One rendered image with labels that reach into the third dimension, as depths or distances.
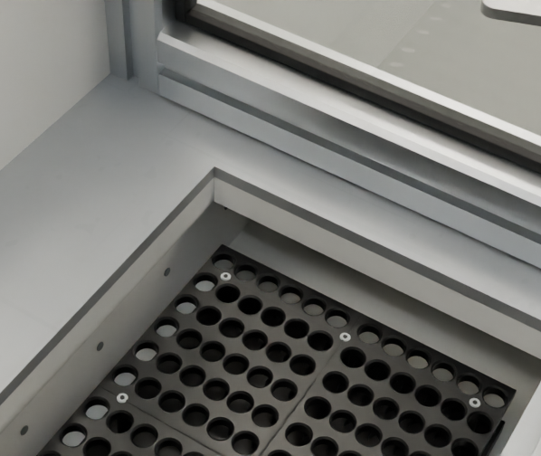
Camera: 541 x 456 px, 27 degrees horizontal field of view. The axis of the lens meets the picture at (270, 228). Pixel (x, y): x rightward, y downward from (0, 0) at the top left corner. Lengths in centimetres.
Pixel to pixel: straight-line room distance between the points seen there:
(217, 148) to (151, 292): 9
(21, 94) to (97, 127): 5
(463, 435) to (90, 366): 20
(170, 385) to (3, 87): 17
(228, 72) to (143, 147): 6
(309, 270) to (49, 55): 21
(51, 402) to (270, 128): 18
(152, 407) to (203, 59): 18
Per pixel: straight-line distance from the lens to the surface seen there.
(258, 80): 59
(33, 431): 60
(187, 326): 59
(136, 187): 59
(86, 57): 63
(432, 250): 57
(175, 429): 55
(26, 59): 59
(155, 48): 62
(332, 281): 69
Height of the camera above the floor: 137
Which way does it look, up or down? 48 degrees down
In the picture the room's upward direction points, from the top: 3 degrees clockwise
